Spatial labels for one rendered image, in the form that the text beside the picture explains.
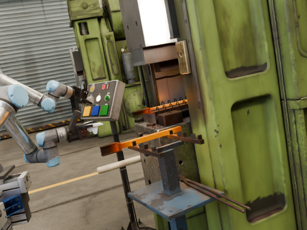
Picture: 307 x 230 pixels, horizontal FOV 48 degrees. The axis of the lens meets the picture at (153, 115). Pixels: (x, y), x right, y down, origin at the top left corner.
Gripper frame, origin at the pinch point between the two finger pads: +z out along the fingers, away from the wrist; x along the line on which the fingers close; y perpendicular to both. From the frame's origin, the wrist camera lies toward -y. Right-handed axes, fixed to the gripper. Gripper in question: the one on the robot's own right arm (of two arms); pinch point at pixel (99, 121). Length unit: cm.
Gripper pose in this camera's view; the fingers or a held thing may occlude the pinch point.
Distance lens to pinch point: 198.8
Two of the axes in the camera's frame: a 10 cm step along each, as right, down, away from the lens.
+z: 9.0, -2.2, 3.7
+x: 3.9, 0.7, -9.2
